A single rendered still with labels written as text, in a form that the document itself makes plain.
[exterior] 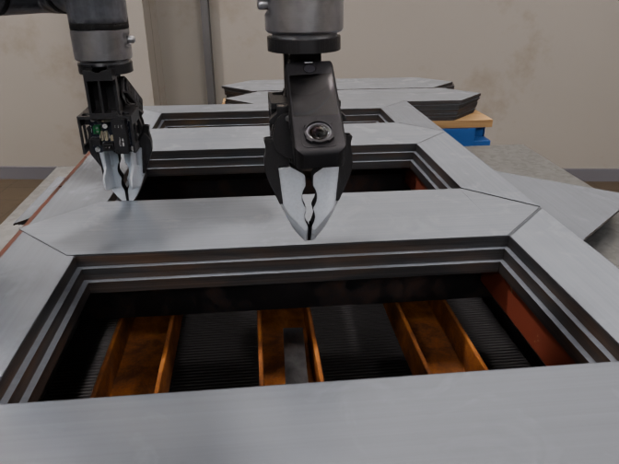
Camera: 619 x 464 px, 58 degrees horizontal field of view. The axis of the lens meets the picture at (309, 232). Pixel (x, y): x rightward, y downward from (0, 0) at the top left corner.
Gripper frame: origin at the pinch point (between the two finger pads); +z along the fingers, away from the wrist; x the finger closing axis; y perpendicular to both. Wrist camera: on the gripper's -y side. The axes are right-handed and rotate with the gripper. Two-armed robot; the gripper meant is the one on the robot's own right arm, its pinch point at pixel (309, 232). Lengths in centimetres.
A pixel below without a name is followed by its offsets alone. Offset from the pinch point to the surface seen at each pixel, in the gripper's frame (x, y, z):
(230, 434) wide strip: 8.8, -22.1, 6.0
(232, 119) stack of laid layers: 9, 87, 8
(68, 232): 30.7, 16.8, 5.7
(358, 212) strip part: -9.5, 19.2, 6.4
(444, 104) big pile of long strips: -51, 100, 10
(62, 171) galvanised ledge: 57, 100, 24
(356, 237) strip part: -7.4, 10.6, 6.4
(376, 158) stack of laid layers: -20, 53, 9
